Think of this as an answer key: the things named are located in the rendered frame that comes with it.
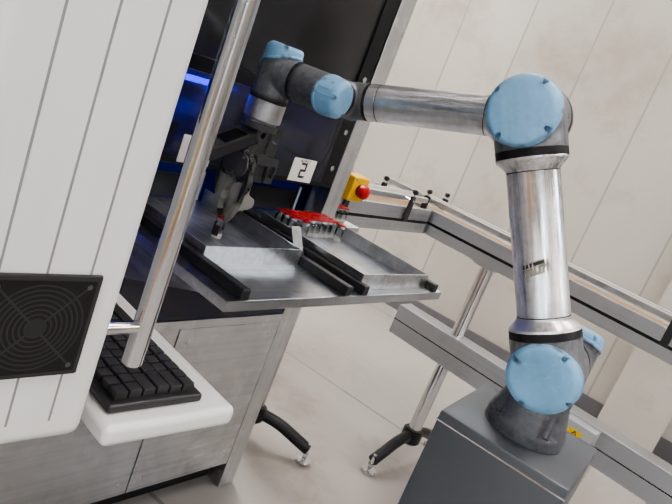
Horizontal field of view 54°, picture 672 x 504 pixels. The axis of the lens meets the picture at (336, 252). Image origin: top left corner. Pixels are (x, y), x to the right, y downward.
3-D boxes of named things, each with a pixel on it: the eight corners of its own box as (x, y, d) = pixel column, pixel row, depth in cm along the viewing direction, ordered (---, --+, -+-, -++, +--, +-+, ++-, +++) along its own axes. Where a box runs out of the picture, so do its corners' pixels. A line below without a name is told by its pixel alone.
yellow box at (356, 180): (328, 191, 189) (337, 167, 187) (344, 193, 195) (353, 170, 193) (347, 201, 185) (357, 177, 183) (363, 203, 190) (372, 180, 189)
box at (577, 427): (549, 436, 214) (561, 413, 212) (555, 433, 218) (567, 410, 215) (583, 459, 207) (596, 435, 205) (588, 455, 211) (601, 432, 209)
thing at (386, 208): (304, 224, 192) (323, 173, 188) (269, 203, 201) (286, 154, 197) (425, 235, 246) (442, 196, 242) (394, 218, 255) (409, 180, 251)
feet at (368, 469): (355, 466, 241) (369, 434, 238) (425, 439, 281) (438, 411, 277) (371, 480, 237) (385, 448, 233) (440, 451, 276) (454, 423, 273)
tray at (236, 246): (104, 191, 138) (109, 175, 137) (201, 202, 159) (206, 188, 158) (200, 263, 119) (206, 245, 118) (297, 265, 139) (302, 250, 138)
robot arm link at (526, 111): (594, 397, 114) (571, 77, 112) (584, 424, 100) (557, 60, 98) (522, 395, 119) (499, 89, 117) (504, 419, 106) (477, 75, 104)
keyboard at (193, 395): (-9, 268, 105) (-6, 254, 104) (76, 271, 115) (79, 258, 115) (106, 415, 80) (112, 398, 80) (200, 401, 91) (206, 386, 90)
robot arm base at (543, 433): (569, 440, 128) (592, 397, 126) (549, 464, 116) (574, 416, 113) (499, 399, 135) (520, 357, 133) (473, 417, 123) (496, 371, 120)
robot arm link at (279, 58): (295, 48, 122) (259, 34, 125) (275, 105, 125) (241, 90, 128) (316, 56, 129) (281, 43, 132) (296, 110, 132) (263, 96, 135)
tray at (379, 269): (256, 223, 159) (261, 210, 158) (326, 229, 179) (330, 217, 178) (358, 289, 139) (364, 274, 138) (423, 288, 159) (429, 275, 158)
